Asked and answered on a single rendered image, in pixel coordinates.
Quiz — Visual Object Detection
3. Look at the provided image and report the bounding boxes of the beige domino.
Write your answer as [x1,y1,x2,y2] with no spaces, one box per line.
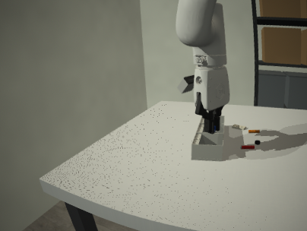
[232,124,246,131]

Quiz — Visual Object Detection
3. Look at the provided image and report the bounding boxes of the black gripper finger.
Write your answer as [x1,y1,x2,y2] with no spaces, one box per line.
[195,92,214,134]
[213,106,223,131]

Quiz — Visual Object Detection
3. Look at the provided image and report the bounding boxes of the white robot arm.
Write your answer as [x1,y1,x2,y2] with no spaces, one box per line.
[176,0,226,93]

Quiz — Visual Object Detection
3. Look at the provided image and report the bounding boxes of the grey open-top bin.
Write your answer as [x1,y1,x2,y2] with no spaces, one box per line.
[191,115,224,161]

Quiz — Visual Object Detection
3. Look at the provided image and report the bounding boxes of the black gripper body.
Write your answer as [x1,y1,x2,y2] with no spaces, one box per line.
[194,65,229,111]

